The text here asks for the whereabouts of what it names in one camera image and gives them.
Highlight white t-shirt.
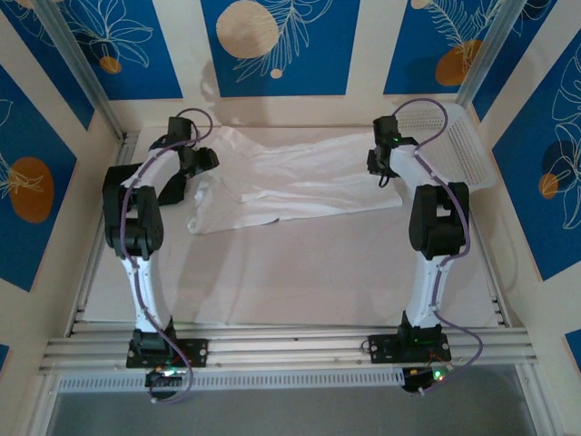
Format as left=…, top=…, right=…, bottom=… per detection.
left=184, top=125, right=405, bottom=236

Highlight folded black t-shirt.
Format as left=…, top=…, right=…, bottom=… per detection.
left=106, top=163, right=188, bottom=208

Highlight white perforated plastic basket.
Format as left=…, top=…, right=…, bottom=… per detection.
left=394, top=102, right=497, bottom=192

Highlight black controller box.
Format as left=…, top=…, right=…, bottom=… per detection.
left=401, top=365, right=451, bottom=394
left=144, top=367, right=183, bottom=401

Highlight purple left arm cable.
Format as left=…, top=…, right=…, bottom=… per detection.
left=120, top=107, right=214, bottom=405

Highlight aluminium corner post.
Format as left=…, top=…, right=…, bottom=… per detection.
left=34, top=0, right=128, bottom=142
left=456, top=0, right=530, bottom=108

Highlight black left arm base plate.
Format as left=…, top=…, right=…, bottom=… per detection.
left=125, top=338, right=210, bottom=369

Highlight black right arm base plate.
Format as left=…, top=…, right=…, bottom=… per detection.
left=368, top=333, right=453, bottom=364

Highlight aluminium rail frame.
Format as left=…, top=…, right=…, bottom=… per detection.
left=38, top=324, right=539, bottom=376

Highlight slotted white cable duct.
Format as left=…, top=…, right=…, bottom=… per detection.
left=57, top=366, right=406, bottom=394

